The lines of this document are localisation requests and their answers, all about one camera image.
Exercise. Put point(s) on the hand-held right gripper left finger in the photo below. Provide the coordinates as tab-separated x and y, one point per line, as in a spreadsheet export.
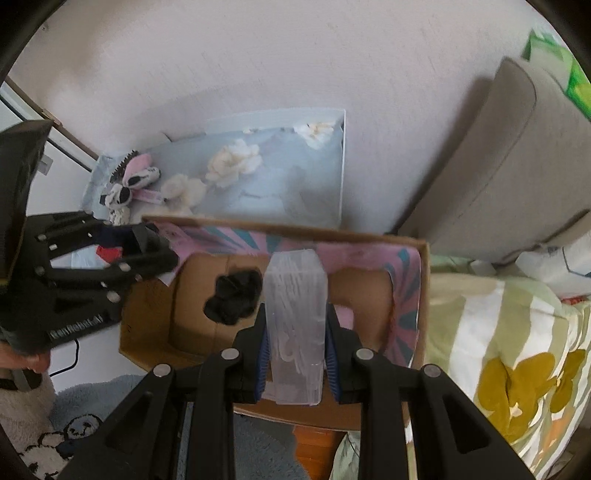
262	364

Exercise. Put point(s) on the cardboard box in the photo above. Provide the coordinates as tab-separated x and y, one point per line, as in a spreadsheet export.
194	323

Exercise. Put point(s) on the pink flat packet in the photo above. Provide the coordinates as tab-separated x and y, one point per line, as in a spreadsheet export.
147	196

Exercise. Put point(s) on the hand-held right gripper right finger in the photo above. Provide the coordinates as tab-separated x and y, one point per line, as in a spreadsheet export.
331	369

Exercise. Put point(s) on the clear plastic box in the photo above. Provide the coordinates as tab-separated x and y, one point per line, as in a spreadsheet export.
295	323

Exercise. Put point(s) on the person's left forearm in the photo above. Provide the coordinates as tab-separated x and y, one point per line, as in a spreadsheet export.
23	406

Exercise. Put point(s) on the white plastic bag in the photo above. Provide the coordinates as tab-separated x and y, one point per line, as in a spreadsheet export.
549	267

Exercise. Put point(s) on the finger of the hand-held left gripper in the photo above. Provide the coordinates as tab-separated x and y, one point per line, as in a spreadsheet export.
152	265
117	236

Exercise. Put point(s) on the green packet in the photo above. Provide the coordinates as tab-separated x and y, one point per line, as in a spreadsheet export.
572	74

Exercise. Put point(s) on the person's left hand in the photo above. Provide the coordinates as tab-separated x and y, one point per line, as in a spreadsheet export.
32	362

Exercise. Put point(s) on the beige cushion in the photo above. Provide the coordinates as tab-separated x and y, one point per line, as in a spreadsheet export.
498	175

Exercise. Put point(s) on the white lace sock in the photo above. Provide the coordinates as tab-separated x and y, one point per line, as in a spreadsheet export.
120	214

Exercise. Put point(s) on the red white cloth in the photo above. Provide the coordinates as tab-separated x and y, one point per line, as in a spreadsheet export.
110	254

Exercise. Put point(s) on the black hair brush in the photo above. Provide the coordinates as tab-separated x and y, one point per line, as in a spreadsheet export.
121	166

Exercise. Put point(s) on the white sock with black print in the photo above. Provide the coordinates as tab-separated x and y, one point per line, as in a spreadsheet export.
145	175
117	194

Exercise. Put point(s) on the green floral blanket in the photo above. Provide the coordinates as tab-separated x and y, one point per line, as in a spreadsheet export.
508	332

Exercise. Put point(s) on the white window frame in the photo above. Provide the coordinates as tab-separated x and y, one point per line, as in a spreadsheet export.
60	138

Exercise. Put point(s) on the floral cloth covered desktop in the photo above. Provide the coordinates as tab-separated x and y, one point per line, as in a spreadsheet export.
277	184

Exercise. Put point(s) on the orange wooden stool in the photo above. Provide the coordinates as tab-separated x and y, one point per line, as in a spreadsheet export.
318	447

